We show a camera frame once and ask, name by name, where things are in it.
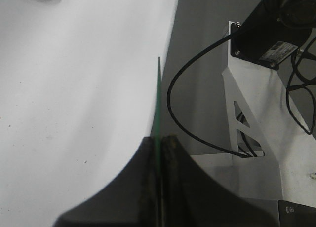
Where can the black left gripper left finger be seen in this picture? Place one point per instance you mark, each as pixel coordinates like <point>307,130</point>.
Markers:
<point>129,200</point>

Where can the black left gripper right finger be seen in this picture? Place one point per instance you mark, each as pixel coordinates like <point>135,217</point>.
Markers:
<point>194,199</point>

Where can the green perforated circuit board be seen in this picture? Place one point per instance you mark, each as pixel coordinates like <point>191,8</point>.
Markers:
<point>158,147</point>

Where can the black box with screw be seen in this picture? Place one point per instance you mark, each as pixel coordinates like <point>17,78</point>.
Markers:
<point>296,215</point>

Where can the white metal bracket stand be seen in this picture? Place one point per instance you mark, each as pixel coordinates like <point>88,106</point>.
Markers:
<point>256,106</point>

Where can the black camera unit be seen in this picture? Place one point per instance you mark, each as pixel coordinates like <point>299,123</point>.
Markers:
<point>274,30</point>

